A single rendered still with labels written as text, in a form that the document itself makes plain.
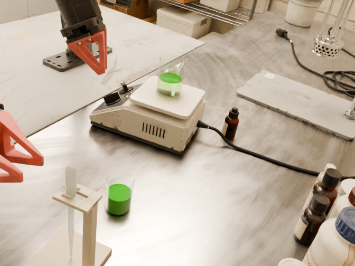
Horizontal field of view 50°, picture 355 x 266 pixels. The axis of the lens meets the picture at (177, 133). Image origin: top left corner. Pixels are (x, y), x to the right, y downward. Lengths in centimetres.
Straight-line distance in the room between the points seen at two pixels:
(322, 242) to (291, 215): 16
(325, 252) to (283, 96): 58
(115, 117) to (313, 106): 52
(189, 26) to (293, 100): 206
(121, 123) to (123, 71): 29
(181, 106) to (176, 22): 237
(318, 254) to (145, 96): 40
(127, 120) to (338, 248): 42
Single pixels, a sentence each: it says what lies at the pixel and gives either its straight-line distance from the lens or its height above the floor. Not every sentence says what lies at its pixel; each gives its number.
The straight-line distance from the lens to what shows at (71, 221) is 48.
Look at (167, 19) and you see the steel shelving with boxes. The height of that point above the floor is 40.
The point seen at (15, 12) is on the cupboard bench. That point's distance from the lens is 355.
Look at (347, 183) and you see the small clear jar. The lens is 69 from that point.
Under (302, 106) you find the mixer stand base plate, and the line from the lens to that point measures 101.
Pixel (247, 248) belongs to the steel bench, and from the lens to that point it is 60.
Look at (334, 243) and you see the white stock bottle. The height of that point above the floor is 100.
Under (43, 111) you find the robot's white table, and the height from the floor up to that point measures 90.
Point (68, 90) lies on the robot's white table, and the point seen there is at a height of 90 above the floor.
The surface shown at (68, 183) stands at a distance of 44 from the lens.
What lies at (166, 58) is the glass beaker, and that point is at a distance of 74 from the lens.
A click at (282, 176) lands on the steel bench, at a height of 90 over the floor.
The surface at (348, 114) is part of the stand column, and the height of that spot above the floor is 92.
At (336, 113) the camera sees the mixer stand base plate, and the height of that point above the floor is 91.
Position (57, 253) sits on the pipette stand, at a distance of 55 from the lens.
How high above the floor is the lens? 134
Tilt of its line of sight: 34 degrees down
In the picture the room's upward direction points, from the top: 10 degrees clockwise
